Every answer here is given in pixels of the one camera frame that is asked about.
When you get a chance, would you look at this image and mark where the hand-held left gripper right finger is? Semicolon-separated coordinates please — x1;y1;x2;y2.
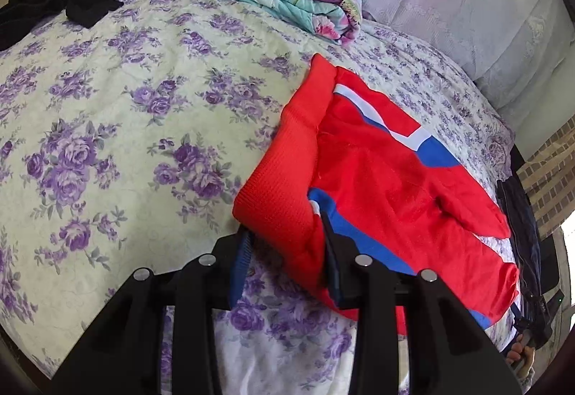
320;215;523;395

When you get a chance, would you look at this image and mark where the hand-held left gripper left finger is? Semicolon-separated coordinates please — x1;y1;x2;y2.
51;229;253;395

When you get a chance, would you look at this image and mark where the red blue white jersey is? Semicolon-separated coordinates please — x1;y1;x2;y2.
233;53;521;330

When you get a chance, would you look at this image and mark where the person's right hand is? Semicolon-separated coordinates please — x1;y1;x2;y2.
504;333;538;378

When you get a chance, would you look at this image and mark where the dark navy clothing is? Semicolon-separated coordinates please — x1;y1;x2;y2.
496;177;562;348

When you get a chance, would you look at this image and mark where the beige checked curtain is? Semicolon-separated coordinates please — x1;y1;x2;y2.
516;117;575;238

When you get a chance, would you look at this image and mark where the purple patterned pillow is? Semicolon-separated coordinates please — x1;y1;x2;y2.
487;126;517;180

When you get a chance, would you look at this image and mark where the purple floral bed sheet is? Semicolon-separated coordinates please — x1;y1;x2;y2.
0;0;517;395

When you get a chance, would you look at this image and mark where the white lace headboard cover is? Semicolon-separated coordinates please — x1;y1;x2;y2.
279;0;575;131

